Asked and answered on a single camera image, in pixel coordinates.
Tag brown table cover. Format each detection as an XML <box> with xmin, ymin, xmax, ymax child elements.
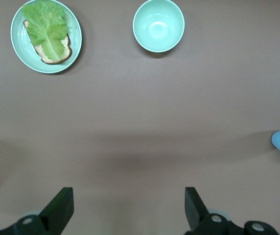
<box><xmin>0</xmin><ymin>0</ymin><xmax>280</xmax><ymax>235</ymax></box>

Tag green lettuce leaf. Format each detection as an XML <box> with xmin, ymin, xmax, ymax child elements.
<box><xmin>21</xmin><ymin>0</ymin><xmax>70</xmax><ymax>61</ymax></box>

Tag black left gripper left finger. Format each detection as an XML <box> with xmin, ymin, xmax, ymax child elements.
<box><xmin>0</xmin><ymin>187</ymin><xmax>75</xmax><ymax>235</ymax></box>

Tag mint green bowl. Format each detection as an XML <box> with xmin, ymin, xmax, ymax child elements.
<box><xmin>132</xmin><ymin>0</ymin><xmax>186</xmax><ymax>53</ymax></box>

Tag bread slice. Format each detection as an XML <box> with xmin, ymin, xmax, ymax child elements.
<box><xmin>23</xmin><ymin>20</ymin><xmax>72</xmax><ymax>65</ymax></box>

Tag mint green plate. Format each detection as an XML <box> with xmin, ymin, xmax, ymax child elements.
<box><xmin>10</xmin><ymin>0</ymin><xmax>83</xmax><ymax>74</ymax></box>

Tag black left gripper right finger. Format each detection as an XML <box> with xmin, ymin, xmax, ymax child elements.
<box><xmin>184</xmin><ymin>187</ymin><xmax>280</xmax><ymax>235</ymax></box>

